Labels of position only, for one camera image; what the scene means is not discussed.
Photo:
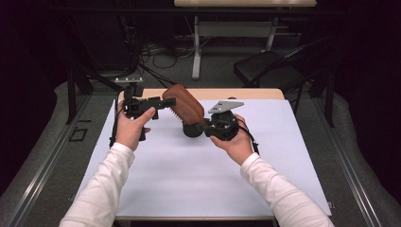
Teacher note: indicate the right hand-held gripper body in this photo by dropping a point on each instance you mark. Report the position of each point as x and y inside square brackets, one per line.
[222, 124]

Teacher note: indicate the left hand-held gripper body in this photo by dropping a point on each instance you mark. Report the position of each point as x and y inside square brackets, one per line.
[134, 105]

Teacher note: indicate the black mesh cup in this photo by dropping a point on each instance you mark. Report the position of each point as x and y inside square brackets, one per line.
[190, 130]

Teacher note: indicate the person's left hand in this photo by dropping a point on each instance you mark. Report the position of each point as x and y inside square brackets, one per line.
[130, 132]

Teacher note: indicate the person's right hand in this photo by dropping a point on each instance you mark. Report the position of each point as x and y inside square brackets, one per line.
[236, 148]

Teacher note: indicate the white table sheet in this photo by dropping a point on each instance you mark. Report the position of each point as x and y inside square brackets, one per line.
[189, 176]

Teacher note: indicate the white-legged desk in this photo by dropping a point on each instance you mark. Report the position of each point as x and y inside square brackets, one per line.
[197, 56]

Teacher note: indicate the black metal stand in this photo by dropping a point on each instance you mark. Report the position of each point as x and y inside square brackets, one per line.
[71, 94]
[329, 94]

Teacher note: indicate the black folding chair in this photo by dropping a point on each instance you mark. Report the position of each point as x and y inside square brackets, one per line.
[265, 67]

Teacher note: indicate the aluminium floor rail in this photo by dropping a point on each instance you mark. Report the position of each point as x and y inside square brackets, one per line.
[346, 164]
[47, 164]

